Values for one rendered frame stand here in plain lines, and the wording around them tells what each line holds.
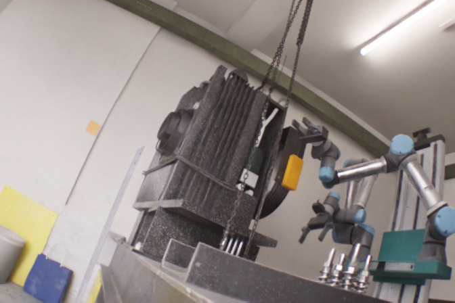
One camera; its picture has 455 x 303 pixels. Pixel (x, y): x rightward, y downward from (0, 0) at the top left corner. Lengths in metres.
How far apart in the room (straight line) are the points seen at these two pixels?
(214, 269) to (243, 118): 1.14
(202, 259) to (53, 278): 1.89
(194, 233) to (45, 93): 1.83
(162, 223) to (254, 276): 0.76
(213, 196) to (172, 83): 1.61
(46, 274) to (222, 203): 1.42
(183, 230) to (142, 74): 1.83
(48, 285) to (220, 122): 1.61
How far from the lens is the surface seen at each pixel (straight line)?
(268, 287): 0.58
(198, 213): 1.12
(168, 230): 1.27
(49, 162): 2.54
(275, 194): 1.57
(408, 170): 1.55
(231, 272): 0.54
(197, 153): 1.41
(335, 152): 1.57
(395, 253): 1.86
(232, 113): 1.54
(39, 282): 2.38
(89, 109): 2.63
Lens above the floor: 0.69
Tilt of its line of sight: 23 degrees up
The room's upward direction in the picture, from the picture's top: 21 degrees clockwise
